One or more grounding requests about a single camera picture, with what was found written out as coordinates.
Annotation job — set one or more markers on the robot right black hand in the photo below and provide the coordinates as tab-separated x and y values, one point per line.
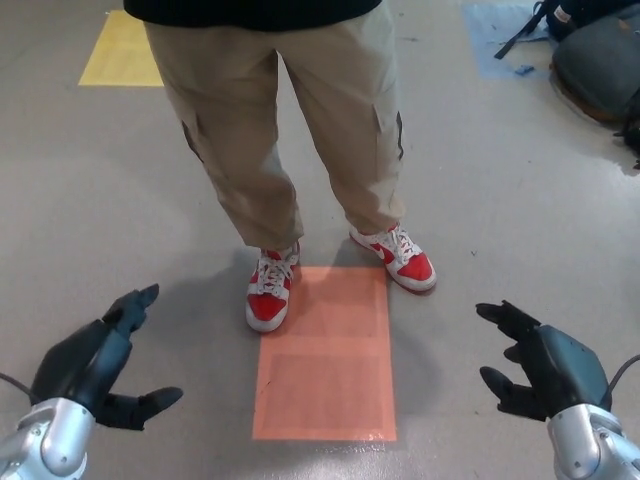
565	370

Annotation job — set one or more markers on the robot left black hand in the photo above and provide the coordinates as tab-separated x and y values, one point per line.
85	365

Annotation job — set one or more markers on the robot right silver arm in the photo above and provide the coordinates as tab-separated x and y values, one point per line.
590	445

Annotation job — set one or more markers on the person's left red white sneaker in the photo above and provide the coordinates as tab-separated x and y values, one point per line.
412	270

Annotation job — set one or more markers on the person's red white sneaker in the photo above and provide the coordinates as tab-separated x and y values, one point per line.
265	305
412	270

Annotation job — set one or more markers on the person's right red white sneaker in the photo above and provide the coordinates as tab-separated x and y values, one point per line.
265	305

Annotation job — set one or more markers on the orange paper sheet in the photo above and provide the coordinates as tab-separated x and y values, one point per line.
325	380

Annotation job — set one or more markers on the khaki cargo pants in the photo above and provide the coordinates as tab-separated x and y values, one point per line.
240	125

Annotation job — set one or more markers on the grey bag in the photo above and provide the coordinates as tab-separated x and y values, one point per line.
595	70

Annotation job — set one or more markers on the blue tape scrap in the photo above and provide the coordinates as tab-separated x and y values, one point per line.
524	69

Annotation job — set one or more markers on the yellow paper sheet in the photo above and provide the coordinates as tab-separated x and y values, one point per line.
120	60

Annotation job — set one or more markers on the blue paper sheet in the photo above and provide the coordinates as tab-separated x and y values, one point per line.
487	45

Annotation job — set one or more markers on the navy backpack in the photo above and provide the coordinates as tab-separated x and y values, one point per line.
585	15

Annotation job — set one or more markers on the black shirt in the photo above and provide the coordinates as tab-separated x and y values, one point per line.
250	12

